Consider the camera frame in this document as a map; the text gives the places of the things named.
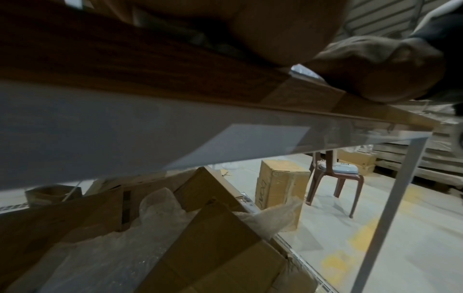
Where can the small cardboard box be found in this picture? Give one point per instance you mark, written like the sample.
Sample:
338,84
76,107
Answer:
282,183
359,160

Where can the clear plastic wrap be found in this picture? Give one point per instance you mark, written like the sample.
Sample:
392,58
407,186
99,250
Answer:
116,257

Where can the stack of grey pallets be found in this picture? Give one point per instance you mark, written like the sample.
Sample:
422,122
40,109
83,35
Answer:
427,160

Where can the wooden table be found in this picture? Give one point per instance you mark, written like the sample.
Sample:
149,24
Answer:
108,68

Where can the person's right hand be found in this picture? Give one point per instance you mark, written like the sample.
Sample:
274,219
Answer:
383,68

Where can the large open cardboard box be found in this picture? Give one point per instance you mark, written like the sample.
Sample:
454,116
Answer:
217,252

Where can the brown wooden chair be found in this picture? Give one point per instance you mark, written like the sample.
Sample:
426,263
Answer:
334,177

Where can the person's left hand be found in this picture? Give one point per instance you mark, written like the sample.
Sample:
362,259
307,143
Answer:
289,28

